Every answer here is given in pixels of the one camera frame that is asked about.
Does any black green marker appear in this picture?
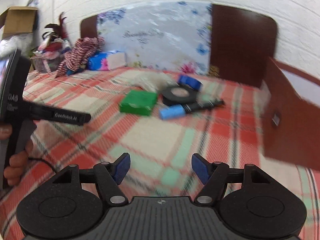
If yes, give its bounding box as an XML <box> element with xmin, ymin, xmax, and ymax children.
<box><xmin>182</xmin><ymin>100</ymin><xmax>225</xmax><ymax>114</ymax></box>

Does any blue capped marker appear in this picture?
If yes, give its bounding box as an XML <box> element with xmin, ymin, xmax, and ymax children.
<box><xmin>159</xmin><ymin>105</ymin><xmax>186</xmax><ymax>120</ymax></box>

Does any green small box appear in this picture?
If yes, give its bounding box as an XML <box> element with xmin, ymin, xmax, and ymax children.
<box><xmin>119</xmin><ymin>90</ymin><xmax>158</xmax><ymax>116</ymax></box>

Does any black tape roll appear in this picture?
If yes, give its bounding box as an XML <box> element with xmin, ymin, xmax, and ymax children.
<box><xmin>161</xmin><ymin>85</ymin><xmax>198</xmax><ymax>106</ymax></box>

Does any blue tape roll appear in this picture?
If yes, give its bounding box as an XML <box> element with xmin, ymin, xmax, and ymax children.
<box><xmin>177</xmin><ymin>75</ymin><xmax>202</xmax><ymax>91</ymax></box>

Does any clear bag of beads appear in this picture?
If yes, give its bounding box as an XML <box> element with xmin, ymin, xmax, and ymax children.
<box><xmin>131</xmin><ymin>72</ymin><xmax>177</xmax><ymax>93</ymax></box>

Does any person's left hand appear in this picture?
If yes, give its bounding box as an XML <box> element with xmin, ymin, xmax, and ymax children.
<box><xmin>1</xmin><ymin>124</ymin><xmax>33</xmax><ymax>186</ymax></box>

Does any red plaid blanket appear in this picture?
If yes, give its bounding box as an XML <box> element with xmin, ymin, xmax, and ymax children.
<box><xmin>1</xmin><ymin>68</ymin><xmax>319</xmax><ymax>239</ymax></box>

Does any pile of clutter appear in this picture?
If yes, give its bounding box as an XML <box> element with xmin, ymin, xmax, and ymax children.
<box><xmin>30</xmin><ymin>12</ymin><xmax>71</xmax><ymax>73</ymax></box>

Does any red checkered cloth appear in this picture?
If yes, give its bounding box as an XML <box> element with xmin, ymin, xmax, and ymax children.
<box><xmin>55</xmin><ymin>36</ymin><xmax>105</xmax><ymax>77</ymax></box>

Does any cardboard box on shelf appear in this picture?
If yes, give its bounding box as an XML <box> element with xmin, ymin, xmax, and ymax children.
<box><xmin>1</xmin><ymin>6</ymin><xmax>39</xmax><ymax>39</ymax></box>

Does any brown cardboard shoe box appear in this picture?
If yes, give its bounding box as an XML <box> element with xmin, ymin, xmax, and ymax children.
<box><xmin>263</xmin><ymin>58</ymin><xmax>319</xmax><ymax>170</ymax></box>

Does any blue floral tissue pack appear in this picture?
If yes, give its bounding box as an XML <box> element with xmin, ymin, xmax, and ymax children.
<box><xmin>87</xmin><ymin>50</ymin><xmax>127</xmax><ymax>71</ymax></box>

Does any dark brown wooden headboard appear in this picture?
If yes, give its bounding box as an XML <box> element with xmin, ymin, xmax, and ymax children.
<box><xmin>80</xmin><ymin>3</ymin><xmax>278</xmax><ymax>87</ymax></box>

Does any black cable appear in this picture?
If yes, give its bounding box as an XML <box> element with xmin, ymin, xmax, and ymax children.
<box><xmin>27</xmin><ymin>156</ymin><xmax>60</xmax><ymax>174</ymax></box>

